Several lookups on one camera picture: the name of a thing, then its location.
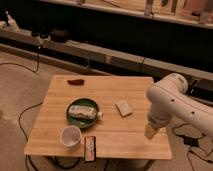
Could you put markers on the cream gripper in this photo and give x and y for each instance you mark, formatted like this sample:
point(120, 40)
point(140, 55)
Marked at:
point(150, 131)

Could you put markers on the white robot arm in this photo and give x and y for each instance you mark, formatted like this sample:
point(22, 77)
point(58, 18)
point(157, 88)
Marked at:
point(167, 98)

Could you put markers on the beige sponge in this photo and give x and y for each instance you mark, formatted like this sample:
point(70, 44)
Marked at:
point(123, 108)

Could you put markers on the black power adapter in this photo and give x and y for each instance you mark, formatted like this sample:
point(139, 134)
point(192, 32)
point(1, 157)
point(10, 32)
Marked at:
point(190, 141)

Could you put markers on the wooden table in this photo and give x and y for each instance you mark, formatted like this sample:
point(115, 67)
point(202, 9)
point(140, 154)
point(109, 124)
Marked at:
point(116, 136)

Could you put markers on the red candy bar box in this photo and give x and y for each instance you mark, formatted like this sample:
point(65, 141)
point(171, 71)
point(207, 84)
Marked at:
point(90, 148)

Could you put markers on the green plate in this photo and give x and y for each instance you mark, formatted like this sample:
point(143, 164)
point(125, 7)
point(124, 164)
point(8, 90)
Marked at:
point(80, 122)

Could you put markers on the white plastic bottle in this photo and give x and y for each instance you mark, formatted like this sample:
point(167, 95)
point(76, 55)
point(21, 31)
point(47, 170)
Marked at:
point(84, 112)

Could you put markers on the white paper cup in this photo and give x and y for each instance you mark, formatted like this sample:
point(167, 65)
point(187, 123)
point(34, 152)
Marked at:
point(70, 136)

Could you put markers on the black box on ledge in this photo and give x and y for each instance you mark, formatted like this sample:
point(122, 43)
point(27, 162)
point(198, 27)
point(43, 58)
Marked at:
point(60, 36)

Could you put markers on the white spray bottle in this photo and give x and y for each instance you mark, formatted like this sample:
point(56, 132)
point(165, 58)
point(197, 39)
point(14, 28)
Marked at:
point(11, 23)

